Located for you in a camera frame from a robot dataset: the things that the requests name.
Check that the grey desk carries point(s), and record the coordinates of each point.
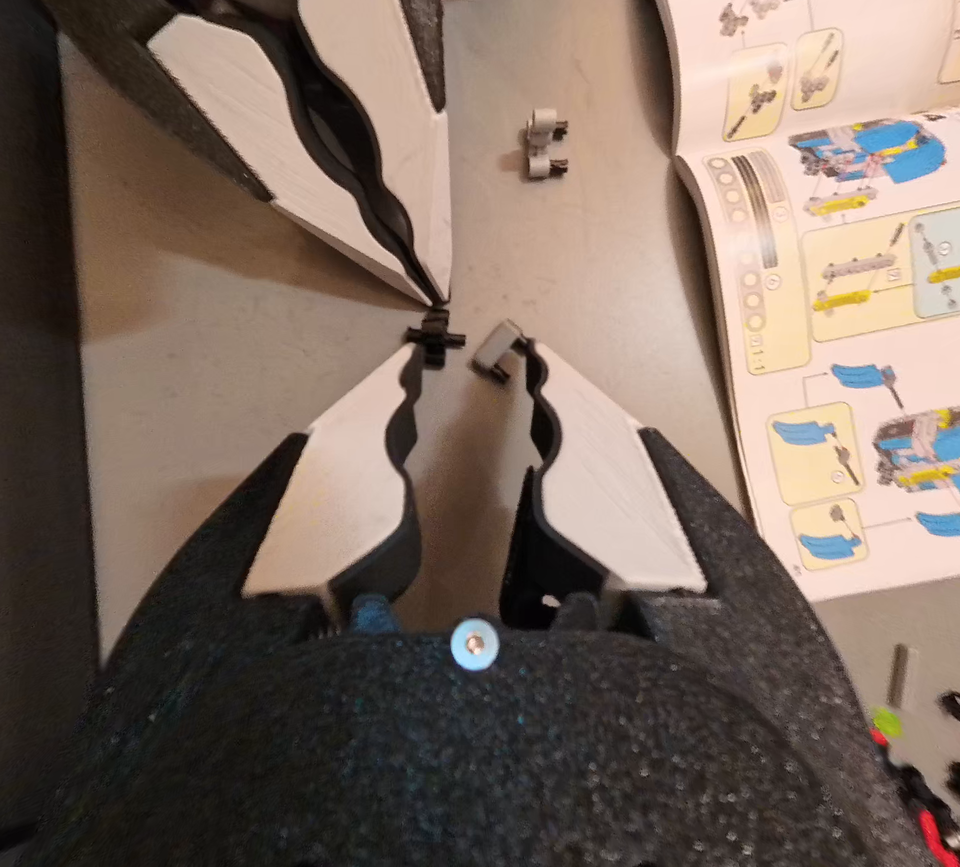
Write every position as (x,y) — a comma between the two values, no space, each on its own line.
(585,244)

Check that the light grey connector assembly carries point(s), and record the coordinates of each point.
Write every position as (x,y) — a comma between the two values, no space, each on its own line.
(540,166)

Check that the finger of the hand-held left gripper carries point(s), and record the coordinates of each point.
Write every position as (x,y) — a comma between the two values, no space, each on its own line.
(375,57)
(247,117)

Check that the green round stud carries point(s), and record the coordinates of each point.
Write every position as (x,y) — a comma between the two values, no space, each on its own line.
(888,722)

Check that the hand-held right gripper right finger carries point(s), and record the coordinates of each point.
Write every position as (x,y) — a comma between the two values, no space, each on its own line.
(615,499)

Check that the grey brick with black pins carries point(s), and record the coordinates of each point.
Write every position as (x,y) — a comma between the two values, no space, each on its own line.
(491,351)

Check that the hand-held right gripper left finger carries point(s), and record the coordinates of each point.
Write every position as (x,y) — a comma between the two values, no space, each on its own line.
(337,499)

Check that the black cross connector piece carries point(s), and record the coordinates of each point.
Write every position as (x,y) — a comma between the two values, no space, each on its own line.
(435,340)

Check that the pile of small brick parts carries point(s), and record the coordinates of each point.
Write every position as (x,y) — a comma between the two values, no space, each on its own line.
(926,826)

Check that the open instruction booklet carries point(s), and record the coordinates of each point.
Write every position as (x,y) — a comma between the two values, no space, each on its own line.
(862,79)

